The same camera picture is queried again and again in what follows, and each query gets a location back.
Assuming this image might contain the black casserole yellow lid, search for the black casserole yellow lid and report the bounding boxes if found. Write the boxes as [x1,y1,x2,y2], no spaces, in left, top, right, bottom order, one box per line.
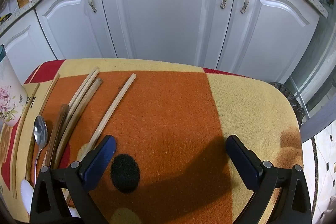
[0,13,12,26]

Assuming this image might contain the wooden chopsticks in holder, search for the wooden chopsticks in holder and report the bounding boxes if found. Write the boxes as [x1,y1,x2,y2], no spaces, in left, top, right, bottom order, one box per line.
[35,0,117,60]

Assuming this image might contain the floral utensil holder teal rim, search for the floral utensil holder teal rim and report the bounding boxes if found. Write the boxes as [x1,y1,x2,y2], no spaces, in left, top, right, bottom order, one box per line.
[0,44,28,127]

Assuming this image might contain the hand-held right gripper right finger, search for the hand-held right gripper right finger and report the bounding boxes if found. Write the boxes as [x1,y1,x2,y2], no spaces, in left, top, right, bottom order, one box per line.
[226,135,311,224]

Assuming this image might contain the colourful patterned mat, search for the colourful patterned mat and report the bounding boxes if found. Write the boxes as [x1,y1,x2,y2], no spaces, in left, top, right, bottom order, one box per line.
[0,57,302,224]

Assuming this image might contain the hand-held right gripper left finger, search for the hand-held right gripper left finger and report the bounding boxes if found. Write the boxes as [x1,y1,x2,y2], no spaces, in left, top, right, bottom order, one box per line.
[30,135,117,224]

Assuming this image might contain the dark brown wooden chopstick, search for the dark brown wooden chopstick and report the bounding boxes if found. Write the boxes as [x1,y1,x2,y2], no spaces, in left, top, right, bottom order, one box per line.
[43,104,70,169]

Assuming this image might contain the white cabinet door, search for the white cabinet door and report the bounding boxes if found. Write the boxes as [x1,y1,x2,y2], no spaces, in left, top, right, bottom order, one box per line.
[97,0,239,67]
[217,0,321,84]
[0,9,57,77]

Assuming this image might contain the metal spoon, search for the metal spoon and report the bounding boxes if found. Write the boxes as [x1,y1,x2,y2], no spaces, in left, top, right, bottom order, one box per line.
[33,115,49,186]

